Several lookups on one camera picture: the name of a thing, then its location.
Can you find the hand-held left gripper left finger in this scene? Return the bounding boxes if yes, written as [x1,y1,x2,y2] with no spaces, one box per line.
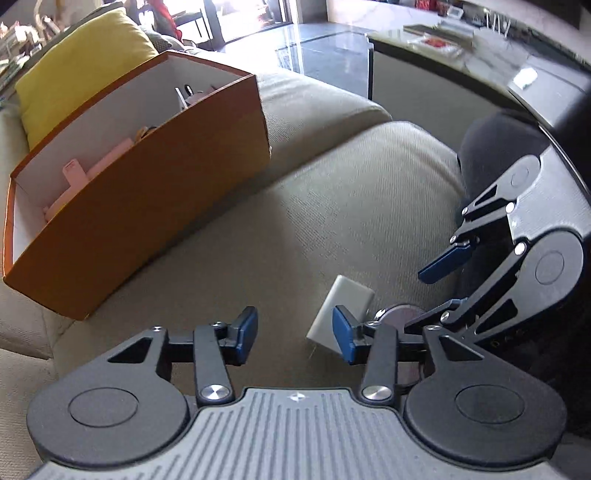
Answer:
[106,306,258,408]

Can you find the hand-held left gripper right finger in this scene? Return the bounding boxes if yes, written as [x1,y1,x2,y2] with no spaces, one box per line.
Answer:
[332,305,492,408]

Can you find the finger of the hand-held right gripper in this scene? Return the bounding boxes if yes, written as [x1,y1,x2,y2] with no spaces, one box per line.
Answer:
[418,178,519,284]
[404,244,536,344]

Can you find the white power bank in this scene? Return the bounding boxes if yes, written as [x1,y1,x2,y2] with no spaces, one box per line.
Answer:
[307,275,375,354]

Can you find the round grey disc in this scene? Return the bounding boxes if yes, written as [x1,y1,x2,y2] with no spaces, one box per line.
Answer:
[374,305,430,388]

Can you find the orange cardboard box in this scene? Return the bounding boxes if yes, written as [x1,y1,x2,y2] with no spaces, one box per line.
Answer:
[2,51,271,321]

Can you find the pink plastic item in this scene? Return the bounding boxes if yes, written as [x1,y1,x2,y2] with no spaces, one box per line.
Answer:
[43,138,139,224]

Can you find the beige fabric sofa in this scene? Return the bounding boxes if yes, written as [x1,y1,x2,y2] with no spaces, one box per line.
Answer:
[0,60,467,480]

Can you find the marble top coffee table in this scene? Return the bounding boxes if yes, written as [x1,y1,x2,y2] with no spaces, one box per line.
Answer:
[367,0,591,296]

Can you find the red printed packet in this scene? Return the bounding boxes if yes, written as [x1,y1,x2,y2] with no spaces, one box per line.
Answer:
[409,36,462,52]

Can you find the flat grey book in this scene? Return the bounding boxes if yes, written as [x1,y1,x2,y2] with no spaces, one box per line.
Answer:
[403,21,476,40]

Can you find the grey checked cushion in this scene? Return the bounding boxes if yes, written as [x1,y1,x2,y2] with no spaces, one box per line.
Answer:
[150,33,190,52]

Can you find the yellow cushion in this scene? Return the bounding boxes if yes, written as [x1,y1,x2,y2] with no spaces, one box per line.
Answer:
[15,8,160,151]

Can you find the black metal rack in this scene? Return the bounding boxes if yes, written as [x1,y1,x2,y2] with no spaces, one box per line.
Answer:
[124,0,227,47]

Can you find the red cloth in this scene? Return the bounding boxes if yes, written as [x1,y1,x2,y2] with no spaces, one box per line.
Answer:
[147,0,178,42]

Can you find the pile of books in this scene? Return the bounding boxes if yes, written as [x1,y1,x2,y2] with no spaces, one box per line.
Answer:
[0,18,61,93]

